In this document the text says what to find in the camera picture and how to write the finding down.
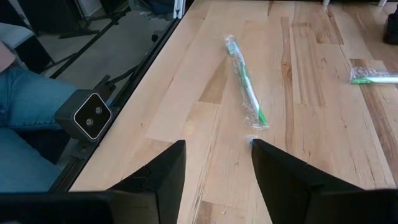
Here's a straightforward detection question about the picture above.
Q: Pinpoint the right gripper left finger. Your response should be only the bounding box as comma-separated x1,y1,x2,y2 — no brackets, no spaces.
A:
107,139,187,224

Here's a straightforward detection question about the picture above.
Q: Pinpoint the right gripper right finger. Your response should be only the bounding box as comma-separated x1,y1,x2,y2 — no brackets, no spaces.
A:
251,139,364,224

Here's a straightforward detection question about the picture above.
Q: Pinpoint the green toothbrush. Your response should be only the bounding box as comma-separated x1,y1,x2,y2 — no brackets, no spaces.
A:
223,34,271,131

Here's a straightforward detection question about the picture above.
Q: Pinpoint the small crumpled plastic wrapper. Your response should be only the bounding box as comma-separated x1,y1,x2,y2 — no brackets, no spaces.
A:
349,65,398,85

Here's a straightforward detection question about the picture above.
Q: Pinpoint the black floor stand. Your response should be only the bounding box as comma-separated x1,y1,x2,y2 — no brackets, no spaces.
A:
49,6,133,78

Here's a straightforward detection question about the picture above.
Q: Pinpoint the person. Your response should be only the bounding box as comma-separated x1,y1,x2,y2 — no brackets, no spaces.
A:
0,40,80,193

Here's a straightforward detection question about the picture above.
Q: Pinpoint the black table-level camera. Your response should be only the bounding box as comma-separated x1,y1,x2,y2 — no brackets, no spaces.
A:
54,89,113,143

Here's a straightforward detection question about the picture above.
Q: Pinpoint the black camera cable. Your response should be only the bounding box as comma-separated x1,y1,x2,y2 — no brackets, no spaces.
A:
98,65,139,94

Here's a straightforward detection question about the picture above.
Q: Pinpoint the silver bracket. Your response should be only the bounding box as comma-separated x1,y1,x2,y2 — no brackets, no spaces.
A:
174,0,187,19

